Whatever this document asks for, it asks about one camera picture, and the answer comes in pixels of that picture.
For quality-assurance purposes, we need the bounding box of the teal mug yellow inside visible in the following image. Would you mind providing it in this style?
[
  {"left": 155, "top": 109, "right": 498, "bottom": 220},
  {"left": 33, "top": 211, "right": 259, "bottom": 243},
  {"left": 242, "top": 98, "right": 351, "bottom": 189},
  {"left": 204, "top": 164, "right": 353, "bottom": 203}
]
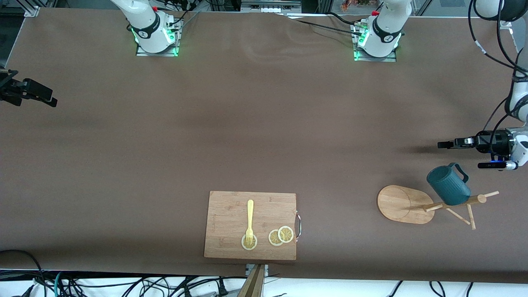
[{"left": 426, "top": 163, "right": 472, "bottom": 206}]

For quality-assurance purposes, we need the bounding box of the wooden mug rack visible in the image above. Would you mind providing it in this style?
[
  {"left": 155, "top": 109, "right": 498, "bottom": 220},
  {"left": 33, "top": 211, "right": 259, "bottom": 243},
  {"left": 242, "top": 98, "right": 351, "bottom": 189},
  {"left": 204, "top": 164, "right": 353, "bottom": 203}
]
[{"left": 377, "top": 178, "right": 500, "bottom": 231}]

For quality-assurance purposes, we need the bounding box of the brown table cover sheet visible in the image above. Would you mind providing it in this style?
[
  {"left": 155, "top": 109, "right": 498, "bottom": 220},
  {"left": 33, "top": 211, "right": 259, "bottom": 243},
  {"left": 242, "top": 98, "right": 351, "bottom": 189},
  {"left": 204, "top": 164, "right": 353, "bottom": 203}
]
[{"left": 0, "top": 7, "right": 528, "bottom": 284}]

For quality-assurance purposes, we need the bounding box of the yellow plastic fork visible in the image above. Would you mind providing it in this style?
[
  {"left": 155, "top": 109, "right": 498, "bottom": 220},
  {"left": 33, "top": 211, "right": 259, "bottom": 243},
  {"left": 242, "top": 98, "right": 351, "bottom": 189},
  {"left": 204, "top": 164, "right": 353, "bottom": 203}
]
[{"left": 245, "top": 200, "right": 255, "bottom": 245}]

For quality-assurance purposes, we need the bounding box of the bamboo cutting board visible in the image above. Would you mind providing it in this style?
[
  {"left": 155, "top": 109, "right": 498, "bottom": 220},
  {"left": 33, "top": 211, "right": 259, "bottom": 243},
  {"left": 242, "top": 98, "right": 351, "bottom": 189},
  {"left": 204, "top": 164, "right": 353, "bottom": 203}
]
[{"left": 204, "top": 191, "right": 297, "bottom": 261}]

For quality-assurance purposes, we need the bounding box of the white power strip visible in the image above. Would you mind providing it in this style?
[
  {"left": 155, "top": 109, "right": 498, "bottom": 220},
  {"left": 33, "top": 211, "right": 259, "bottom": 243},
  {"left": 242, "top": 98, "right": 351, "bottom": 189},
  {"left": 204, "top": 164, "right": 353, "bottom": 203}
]
[{"left": 241, "top": 0, "right": 302, "bottom": 13}]

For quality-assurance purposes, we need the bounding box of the wooden stand leg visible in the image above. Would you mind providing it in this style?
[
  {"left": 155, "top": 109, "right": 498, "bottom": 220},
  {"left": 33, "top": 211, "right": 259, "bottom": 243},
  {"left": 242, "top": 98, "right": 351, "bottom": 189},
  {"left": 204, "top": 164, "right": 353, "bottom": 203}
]
[{"left": 237, "top": 264, "right": 265, "bottom": 297}]

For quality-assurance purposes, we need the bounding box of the black looped floor cable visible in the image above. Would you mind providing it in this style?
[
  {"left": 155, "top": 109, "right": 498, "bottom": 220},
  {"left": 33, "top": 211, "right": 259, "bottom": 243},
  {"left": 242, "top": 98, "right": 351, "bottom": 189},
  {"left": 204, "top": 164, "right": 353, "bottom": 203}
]
[{"left": 0, "top": 249, "right": 47, "bottom": 297}]

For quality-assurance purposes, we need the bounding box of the black base power cable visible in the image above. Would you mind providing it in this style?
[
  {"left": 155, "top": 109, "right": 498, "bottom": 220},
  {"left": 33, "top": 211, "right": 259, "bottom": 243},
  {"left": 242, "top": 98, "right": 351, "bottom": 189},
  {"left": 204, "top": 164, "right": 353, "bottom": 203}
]
[{"left": 285, "top": 12, "right": 365, "bottom": 38}]

